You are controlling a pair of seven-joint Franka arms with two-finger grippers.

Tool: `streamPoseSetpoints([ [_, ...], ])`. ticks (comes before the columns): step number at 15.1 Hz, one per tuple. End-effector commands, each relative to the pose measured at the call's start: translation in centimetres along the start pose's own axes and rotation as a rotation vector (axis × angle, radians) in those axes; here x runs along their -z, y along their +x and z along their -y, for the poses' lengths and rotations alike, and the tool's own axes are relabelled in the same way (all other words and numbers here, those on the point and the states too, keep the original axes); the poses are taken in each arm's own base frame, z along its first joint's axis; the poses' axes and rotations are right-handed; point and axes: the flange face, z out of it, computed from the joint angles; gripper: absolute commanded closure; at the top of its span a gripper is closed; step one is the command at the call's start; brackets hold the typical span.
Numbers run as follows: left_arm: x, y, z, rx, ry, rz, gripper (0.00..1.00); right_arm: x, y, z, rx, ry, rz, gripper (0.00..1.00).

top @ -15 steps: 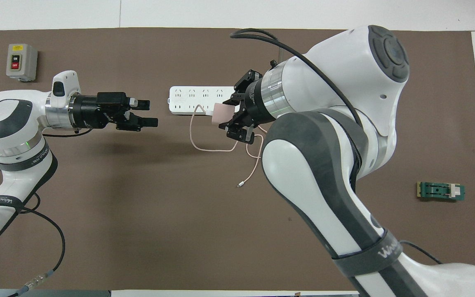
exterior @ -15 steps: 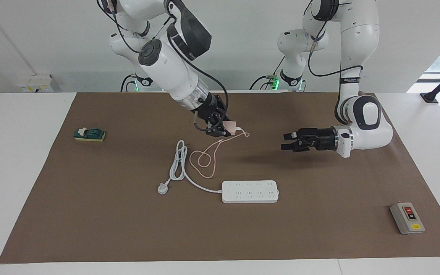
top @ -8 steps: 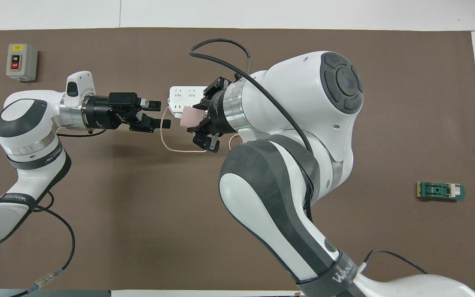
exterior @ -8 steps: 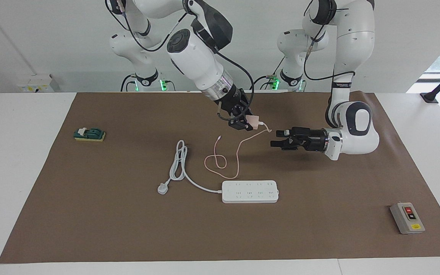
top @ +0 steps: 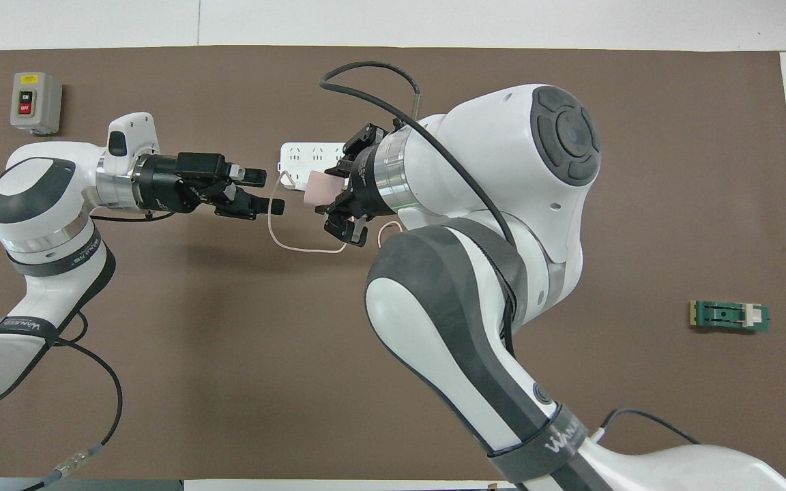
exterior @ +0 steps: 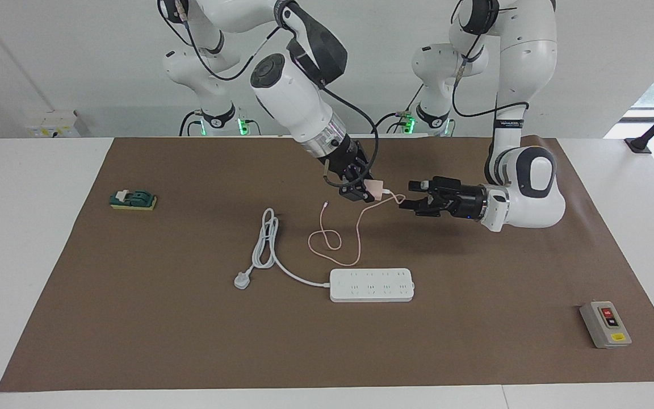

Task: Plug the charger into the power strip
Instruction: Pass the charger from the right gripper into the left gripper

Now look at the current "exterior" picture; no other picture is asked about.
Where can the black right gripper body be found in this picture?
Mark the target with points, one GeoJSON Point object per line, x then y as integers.
{"type": "Point", "coordinates": [349, 159]}

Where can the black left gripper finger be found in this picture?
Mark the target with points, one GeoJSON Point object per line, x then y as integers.
{"type": "Point", "coordinates": [420, 184]}
{"type": "Point", "coordinates": [420, 207]}

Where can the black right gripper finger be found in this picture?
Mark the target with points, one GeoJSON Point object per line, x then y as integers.
{"type": "Point", "coordinates": [363, 174]}
{"type": "Point", "coordinates": [358, 194]}

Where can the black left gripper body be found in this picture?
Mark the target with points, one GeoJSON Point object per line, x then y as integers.
{"type": "Point", "coordinates": [457, 197]}

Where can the pink charger adapter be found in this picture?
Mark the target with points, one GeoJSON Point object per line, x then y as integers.
{"type": "Point", "coordinates": [377, 188]}

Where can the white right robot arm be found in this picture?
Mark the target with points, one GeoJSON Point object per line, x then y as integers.
{"type": "Point", "coordinates": [293, 96]}

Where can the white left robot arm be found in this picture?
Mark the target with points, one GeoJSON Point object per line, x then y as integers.
{"type": "Point", "coordinates": [531, 187]}

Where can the white power strip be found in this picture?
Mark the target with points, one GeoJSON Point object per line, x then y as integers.
{"type": "Point", "coordinates": [371, 285]}

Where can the brown table mat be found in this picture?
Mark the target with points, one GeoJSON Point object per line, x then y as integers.
{"type": "Point", "coordinates": [361, 352]}

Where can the grey on-off switch box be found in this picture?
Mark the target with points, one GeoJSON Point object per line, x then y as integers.
{"type": "Point", "coordinates": [605, 325]}

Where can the green knife switch yellow base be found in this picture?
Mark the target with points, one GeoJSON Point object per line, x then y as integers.
{"type": "Point", "coordinates": [134, 200]}

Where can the white wall socket box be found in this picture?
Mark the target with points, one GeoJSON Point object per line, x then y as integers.
{"type": "Point", "coordinates": [54, 126]}

